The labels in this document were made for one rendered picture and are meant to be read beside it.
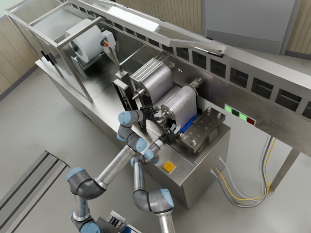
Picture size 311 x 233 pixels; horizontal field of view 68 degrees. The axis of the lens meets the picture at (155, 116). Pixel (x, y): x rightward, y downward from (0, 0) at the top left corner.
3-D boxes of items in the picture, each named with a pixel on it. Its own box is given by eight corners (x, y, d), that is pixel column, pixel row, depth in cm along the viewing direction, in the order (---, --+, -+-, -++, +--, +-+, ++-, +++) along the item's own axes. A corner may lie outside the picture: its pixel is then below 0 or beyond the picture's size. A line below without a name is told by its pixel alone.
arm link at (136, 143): (83, 208, 123) (144, 138, 131) (73, 194, 129) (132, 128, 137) (95, 210, 133) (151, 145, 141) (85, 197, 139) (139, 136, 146)
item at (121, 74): (120, 94, 241) (99, 49, 196) (129, 85, 246) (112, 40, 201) (128, 100, 234) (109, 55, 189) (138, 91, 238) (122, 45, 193)
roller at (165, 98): (154, 112, 191) (151, 102, 182) (175, 93, 199) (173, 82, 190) (164, 119, 185) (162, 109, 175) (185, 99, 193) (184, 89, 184)
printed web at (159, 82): (148, 117, 216) (134, 78, 176) (165, 101, 223) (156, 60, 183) (179, 139, 195) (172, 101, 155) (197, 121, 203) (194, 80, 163)
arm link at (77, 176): (80, 237, 159) (76, 186, 128) (69, 221, 167) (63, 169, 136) (95, 226, 166) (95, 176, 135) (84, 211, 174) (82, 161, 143)
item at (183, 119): (177, 132, 186) (175, 119, 172) (196, 113, 194) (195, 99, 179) (178, 132, 186) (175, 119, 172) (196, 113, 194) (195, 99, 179)
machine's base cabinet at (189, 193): (68, 104, 376) (38, 63, 308) (99, 80, 397) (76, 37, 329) (189, 214, 244) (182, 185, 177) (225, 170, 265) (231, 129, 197)
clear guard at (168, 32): (57, -7, 160) (57, -8, 159) (115, 5, 196) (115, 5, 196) (168, 42, 105) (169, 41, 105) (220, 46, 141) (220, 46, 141)
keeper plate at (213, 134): (207, 142, 189) (207, 135, 180) (214, 134, 192) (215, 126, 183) (210, 144, 187) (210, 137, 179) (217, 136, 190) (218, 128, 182)
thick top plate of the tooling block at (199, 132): (178, 142, 187) (177, 137, 182) (209, 110, 200) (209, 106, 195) (194, 153, 178) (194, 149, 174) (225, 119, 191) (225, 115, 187)
